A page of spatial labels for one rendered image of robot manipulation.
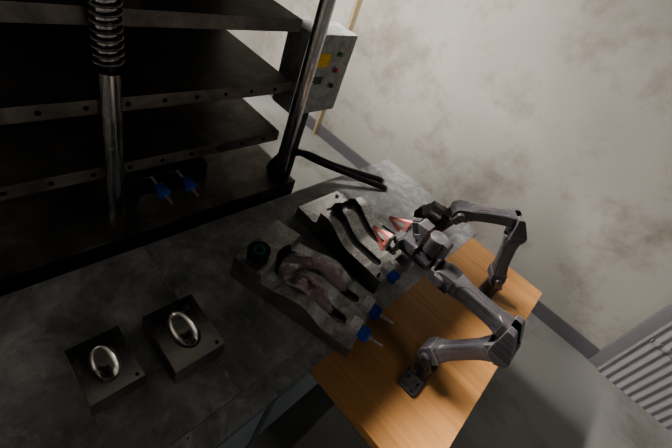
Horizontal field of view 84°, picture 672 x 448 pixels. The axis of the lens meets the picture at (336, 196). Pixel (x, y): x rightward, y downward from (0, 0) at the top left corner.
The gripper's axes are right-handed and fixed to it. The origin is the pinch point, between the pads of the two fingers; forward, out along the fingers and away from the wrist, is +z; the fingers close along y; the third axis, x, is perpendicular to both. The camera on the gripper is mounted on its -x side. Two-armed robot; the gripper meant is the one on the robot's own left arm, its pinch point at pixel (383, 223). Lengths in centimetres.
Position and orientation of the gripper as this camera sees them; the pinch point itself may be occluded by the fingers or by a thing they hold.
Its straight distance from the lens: 124.0
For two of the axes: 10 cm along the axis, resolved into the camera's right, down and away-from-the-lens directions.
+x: -3.0, 7.5, 6.0
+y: -6.6, 2.9, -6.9
